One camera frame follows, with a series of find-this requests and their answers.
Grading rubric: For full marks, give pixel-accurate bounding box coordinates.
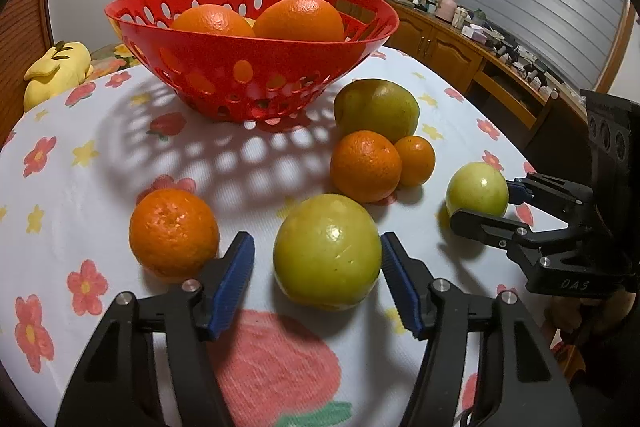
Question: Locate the yellow plush toy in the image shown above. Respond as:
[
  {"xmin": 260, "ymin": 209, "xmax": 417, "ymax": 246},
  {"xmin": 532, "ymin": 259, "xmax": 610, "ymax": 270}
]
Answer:
[{"xmin": 23, "ymin": 41, "xmax": 95, "ymax": 112}]

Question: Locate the long wooden cabinet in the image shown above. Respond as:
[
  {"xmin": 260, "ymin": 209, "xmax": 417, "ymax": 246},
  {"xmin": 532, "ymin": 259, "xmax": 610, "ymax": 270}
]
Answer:
[{"xmin": 335, "ymin": 0, "xmax": 588, "ymax": 142}]

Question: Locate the large green brown-tinged jujube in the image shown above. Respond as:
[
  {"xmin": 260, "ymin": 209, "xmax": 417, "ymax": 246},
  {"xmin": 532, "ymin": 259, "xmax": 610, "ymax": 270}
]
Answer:
[{"xmin": 333, "ymin": 79, "xmax": 420, "ymax": 144}]

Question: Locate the white floral tablecloth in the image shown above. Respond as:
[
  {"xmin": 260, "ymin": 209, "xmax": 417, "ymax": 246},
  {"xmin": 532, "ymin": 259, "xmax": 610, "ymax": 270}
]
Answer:
[{"xmin": 0, "ymin": 44, "xmax": 566, "ymax": 427}]

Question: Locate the large oblong orange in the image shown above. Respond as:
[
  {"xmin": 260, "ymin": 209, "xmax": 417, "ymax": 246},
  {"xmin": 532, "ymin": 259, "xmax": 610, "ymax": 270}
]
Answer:
[{"xmin": 253, "ymin": 0, "xmax": 346, "ymax": 42}]

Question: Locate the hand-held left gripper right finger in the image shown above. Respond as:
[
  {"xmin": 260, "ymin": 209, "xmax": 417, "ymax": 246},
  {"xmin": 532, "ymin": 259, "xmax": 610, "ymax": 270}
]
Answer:
[{"xmin": 380, "ymin": 232, "xmax": 583, "ymax": 427}]

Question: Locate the medium orange mandarin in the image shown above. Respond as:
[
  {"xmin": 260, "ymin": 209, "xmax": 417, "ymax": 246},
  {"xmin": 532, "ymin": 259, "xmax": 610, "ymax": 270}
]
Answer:
[
  {"xmin": 330, "ymin": 130, "xmax": 404, "ymax": 204},
  {"xmin": 129, "ymin": 188, "xmax": 221, "ymax": 279}
]

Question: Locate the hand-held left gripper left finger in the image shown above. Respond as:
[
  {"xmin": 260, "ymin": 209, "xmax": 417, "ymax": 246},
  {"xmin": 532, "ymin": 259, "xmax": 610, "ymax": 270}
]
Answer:
[{"xmin": 55, "ymin": 231, "xmax": 256, "ymax": 427}]

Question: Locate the large round orange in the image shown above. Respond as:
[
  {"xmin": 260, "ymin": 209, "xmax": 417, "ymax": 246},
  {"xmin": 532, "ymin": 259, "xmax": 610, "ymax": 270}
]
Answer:
[{"xmin": 171, "ymin": 5, "xmax": 257, "ymax": 38}]

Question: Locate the person's right hand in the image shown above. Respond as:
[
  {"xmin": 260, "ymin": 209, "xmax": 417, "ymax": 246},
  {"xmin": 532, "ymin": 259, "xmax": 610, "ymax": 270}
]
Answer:
[{"xmin": 545, "ymin": 293, "xmax": 636, "ymax": 358}]

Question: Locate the small orange mandarin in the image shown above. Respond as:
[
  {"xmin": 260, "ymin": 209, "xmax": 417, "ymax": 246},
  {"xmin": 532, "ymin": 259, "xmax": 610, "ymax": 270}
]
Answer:
[{"xmin": 394, "ymin": 135, "xmax": 436, "ymax": 188}]

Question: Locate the brown slatted wooden wardrobe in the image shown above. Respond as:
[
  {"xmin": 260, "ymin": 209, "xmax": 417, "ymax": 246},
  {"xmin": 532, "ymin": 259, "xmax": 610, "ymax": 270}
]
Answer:
[{"xmin": 0, "ymin": 0, "xmax": 53, "ymax": 148}]

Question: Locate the floral blanket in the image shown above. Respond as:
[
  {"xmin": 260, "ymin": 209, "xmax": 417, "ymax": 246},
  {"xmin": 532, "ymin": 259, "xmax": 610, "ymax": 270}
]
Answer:
[{"xmin": 85, "ymin": 41, "xmax": 151, "ymax": 82}]

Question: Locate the red perforated plastic basket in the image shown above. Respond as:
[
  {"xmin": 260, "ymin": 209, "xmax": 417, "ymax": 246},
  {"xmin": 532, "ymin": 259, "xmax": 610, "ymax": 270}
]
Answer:
[{"xmin": 104, "ymin": 0, "xmax": 401, "ymax": 124}]

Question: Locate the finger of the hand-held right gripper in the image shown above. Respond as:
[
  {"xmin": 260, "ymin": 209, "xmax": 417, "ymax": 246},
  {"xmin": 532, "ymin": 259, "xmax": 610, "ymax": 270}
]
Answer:
[
  {"xmin": 450, "ymin": 208, "xmax": 573, "ymax": 260},
  {"xmin": 506, "ymin": 174, "xmax": 596, "ymax": 222}
]

